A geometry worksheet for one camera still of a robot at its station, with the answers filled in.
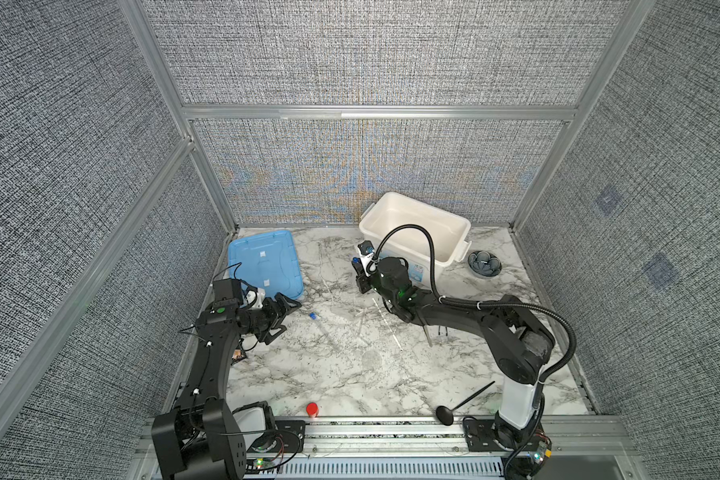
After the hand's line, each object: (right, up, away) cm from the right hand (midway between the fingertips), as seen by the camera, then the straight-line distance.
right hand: (356, 259), depth 88 cm
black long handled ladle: (+23, -40, -12) cm, 47 cm away
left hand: (-17, -15, -8) cm, 24 cm away
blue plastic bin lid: (-31, -1, +19) cm, 37 cm away
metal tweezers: (+22, -23, +3) cm, 32 cm away
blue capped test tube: (-13, -18, +7) cm, 24 cm away
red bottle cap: (-11, -38, -12) cm, 42 cm away
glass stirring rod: (+9, -19, +6) cm, 22 cm away
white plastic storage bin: (+18, +5, -19) cm, 26 cm away
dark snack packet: (-34, -27, -3) cm, 44 cm away
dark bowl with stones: (+45, -2, +16) cm, 48 cm away
